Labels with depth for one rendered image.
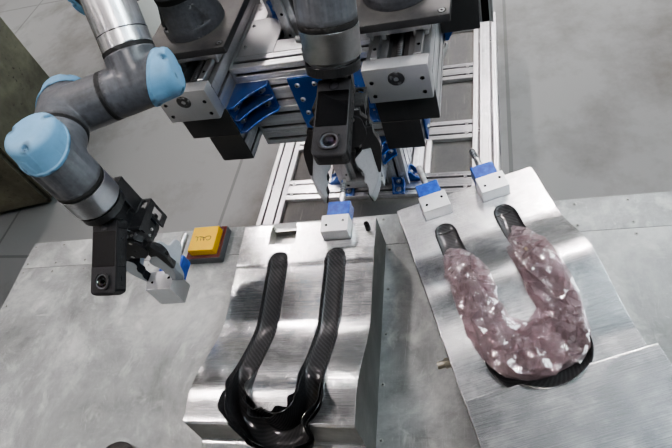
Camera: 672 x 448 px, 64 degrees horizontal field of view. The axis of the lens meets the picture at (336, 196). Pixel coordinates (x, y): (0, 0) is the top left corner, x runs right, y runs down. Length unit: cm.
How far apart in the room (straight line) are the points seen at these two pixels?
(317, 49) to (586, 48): 210
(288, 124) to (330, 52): 80
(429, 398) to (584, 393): 24
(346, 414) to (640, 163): 166
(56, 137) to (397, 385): 62
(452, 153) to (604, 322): 120
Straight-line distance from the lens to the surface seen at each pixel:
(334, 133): 65
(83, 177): 81
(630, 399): 80
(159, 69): 81
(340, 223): 95
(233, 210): 237
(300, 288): 94
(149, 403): 109
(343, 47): 66
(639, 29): 277
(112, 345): 119
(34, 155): 78
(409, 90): 113
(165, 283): 98
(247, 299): 97
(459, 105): 213
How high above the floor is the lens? 166
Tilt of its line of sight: 48 degrees down
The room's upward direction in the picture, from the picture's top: 24 degrees counter-clockwise
